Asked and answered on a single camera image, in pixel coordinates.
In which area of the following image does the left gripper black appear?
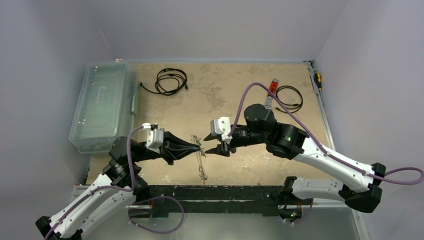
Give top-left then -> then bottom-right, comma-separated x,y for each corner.
130,127 -> 200,165

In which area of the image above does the keyring chain with keys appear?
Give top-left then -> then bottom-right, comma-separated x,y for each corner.
190,134 -> 210,185

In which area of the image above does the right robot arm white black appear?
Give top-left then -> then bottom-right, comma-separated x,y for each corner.
205,104 -> 386,213

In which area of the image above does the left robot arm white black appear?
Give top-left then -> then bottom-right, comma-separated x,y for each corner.
35,125 -> 201,240

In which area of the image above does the clear plastic storage bin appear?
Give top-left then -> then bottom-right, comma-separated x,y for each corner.
68,62 -> 138,155

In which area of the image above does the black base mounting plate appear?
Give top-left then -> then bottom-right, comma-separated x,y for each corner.
134,185 -> 313,218

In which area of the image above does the yellow black screwdriver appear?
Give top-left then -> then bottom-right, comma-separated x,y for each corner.
313,72 -> 322,91

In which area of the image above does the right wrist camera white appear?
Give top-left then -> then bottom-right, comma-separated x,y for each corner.
210,116 -> 232,137

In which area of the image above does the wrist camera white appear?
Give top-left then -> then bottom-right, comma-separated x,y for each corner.
210,116 -> 232,137
141,123 -> 164,153

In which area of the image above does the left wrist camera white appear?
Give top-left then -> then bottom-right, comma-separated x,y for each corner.
141,123 -> 164,153

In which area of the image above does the black coiled cable left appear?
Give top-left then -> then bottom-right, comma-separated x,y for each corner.
139,68 -> 190,97

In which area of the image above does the black coiled cable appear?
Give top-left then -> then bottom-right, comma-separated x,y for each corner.
139,68 -> 190,97
274,85 -> 304,115

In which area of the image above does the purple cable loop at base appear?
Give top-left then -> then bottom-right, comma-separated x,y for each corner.
127,194 -> 186,235

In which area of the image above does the red handled adjustable wrench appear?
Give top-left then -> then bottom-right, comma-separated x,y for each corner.
264,78 -> 280,110

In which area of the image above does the black coiled cable right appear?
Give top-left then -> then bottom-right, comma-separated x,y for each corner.
274,85 -> 304,115

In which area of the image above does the aluminium frame rail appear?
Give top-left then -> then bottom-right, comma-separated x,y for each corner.
115,61 -> 369,240

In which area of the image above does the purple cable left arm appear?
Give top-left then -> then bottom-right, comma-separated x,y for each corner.
43,125 -> 150,240

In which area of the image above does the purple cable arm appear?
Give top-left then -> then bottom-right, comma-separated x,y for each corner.
43,125 -> 150,240
230,82 -> 424,185

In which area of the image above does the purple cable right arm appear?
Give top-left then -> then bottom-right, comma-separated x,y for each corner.
230,82 -> 424,185

